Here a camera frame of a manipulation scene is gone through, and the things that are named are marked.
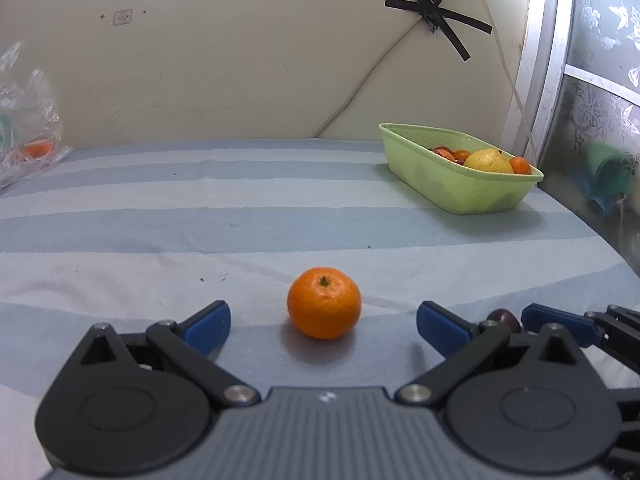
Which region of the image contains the dark purple plum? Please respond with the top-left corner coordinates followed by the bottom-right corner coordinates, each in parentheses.
top-left (487, 309), bottom-right (522, 333)

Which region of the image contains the orange mandarin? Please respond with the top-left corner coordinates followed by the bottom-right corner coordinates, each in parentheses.
top-left (509, 156), bottom-right (532, 174)
top-left (452, 150), bottom-right (471, 165)
top-left (286, 268), bottom-right (362, 340)

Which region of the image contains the red tomato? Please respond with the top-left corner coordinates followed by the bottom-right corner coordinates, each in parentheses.
top-left (432, 148), bottom-right (457, 162)

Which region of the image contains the striped blue bed sheet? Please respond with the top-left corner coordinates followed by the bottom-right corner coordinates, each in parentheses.
top-left (1, 140), bottom-right (639, 479)

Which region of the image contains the light green plastic basket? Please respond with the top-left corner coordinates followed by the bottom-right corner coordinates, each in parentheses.
top-left (378, 122), bottom-right (544, 214)

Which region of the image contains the green object behind glass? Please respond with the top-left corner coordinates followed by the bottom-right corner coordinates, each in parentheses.
top-left (577, 142), bottom-right (631, 216)

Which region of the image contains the yellow lemon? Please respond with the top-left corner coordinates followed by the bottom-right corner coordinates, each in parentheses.
top-left (463, 148), bottom-right (514, 174)

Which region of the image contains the orange mandarin in basket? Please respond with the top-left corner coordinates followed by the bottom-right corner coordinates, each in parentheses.
top-left (509, 156), bottom-right (532, 174)

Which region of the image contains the frosted glass door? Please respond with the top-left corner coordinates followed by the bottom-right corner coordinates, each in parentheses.
top-left (503, 0), bottom-right (639, 269)

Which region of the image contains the orange fruit in bag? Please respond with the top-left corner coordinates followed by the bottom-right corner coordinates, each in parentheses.
top-left (21, 140), bottom-right (55, 159)

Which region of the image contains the clear plastic bag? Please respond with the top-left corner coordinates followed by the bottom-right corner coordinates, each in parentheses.
top-left (1, 41), bottom-right (72, 190)

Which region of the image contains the black tape cross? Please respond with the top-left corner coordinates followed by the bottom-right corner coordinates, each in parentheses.
top-left (385, 0), bottom-right (492, 62)

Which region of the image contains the grey cable on wall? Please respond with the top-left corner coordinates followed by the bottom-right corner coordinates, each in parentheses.
top-left (311, 14), bottom-right (424, 140)

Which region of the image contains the wall sticker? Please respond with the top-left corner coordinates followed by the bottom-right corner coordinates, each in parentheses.
top-left (113, 9), bottom-right (134, 26)

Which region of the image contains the white power cable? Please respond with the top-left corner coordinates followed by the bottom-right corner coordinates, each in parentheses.
top-left (472, 0), bottom-right (539, 158)

